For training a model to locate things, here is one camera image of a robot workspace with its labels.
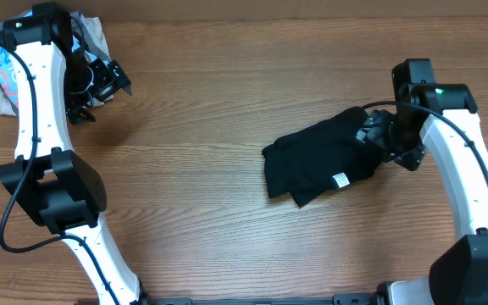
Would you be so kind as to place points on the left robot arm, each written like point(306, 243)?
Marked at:
point(52, 184)

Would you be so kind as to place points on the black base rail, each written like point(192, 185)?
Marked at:
point(337, 299)

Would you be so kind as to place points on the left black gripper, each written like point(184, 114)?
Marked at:
point(111, 81)

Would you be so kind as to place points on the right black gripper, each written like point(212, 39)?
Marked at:
point(371, 128)

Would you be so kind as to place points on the grey folded garment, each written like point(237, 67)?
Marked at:
point(95, 43)

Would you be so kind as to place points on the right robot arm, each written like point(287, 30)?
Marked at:
point(442, 120)

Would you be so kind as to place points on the black t-shirt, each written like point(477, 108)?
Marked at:
point(325, 156)

